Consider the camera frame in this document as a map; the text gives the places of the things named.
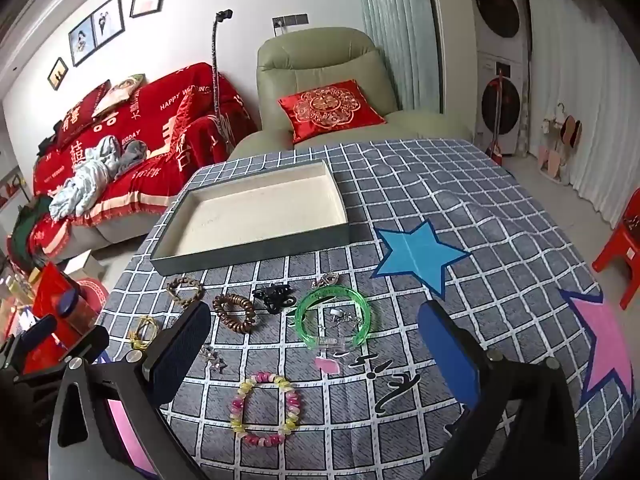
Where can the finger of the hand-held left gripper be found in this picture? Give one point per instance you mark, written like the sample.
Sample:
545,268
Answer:
40,330

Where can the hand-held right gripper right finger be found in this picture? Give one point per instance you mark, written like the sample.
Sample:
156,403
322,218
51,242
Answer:
450,355

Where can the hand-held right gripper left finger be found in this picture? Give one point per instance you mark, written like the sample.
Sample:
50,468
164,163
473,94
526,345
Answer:
180,355

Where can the silver star hair clip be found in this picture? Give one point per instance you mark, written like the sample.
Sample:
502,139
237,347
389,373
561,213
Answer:
215,362

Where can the green translucent bangle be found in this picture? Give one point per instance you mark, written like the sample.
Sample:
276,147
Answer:
300,316

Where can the silver heart pendant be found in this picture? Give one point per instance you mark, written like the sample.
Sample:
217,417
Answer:
327,279

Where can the grey tray with cream lining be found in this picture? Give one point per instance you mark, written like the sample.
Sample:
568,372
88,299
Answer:
260,210

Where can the blue lid jar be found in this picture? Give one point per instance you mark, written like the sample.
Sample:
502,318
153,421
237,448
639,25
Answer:
80,316

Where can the red round rug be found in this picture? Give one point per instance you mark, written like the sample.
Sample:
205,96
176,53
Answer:
95,292

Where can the small white box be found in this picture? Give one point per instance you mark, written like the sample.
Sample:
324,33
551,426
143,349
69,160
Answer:
82,262

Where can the dark green cloth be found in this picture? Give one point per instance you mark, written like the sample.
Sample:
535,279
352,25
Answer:
25,230

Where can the black hair claw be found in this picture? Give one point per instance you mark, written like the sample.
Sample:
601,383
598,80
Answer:
272,297

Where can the clear pink hair clip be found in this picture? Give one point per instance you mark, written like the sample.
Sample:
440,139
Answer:
327,365

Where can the white tray with plaid rim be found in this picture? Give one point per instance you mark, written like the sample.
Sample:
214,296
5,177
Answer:
500,240

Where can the light blue clothes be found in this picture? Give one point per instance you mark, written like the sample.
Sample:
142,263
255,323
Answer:
85,180

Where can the grey garment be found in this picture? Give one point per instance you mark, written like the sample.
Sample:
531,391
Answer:
132,155

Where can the red plastic stool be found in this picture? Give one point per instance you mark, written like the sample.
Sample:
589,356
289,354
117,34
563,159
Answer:
620,250

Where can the red pillow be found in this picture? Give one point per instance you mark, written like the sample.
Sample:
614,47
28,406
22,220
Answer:
82,110

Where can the red printed blanket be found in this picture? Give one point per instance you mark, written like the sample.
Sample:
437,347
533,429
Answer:
150,125

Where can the small hanger rack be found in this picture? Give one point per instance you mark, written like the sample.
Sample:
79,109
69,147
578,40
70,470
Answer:
562,135

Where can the red broom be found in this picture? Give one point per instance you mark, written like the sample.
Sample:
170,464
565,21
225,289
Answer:
498,110

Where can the printed white pillow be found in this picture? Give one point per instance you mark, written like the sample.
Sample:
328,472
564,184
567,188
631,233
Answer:
120,92

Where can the white washing machine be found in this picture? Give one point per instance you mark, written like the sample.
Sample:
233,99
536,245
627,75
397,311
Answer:
505,105

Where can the red embroidered cushion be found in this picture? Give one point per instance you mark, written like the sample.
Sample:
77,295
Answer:
330,107

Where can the black phone stand pole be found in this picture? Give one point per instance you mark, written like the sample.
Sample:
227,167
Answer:
216,75

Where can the black framed portrait photo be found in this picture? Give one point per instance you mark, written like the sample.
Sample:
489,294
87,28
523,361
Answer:
81,42
108,20

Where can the white curtain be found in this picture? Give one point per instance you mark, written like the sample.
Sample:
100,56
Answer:
585,85

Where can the pale green armchair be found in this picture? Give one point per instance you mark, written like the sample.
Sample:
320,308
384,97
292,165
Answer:
320,60

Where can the pale green curtain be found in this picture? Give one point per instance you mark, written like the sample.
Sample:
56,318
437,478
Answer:
395,35

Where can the black framed pink picture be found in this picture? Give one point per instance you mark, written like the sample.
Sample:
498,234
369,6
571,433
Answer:
147,2

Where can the white dryer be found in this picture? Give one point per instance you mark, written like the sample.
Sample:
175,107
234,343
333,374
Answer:
497,10

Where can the small black picture frame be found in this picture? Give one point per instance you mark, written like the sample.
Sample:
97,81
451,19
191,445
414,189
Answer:
57,74

